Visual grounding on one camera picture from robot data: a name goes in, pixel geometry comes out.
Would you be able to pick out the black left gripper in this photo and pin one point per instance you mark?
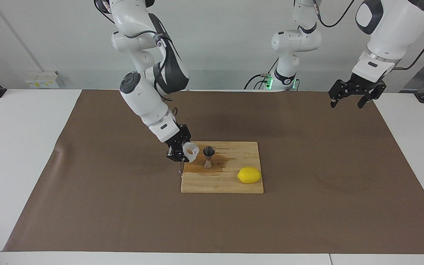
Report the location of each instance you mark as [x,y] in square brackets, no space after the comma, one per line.
[361,84]

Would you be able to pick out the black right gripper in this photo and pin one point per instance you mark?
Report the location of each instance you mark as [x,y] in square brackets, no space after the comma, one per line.
[175,138]

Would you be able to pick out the steel double jigger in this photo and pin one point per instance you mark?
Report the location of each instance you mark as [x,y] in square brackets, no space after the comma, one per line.
[208,151]

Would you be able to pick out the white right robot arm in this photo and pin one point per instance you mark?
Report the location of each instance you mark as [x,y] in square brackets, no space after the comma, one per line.
[142,99]

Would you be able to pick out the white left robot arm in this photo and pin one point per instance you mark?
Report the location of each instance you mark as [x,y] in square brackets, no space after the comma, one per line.
[392,25]

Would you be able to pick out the wooden cutting board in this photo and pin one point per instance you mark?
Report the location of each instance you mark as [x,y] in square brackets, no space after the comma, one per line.
[219,184]

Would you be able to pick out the yellow lemon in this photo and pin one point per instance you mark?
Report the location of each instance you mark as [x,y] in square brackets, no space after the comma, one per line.
[249,175]

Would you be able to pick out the brown paper table mat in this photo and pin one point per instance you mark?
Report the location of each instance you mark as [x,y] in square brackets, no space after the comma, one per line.
[212,221]

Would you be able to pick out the white wall outlet box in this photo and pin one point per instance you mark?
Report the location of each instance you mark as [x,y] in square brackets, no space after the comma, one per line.
[42,80]

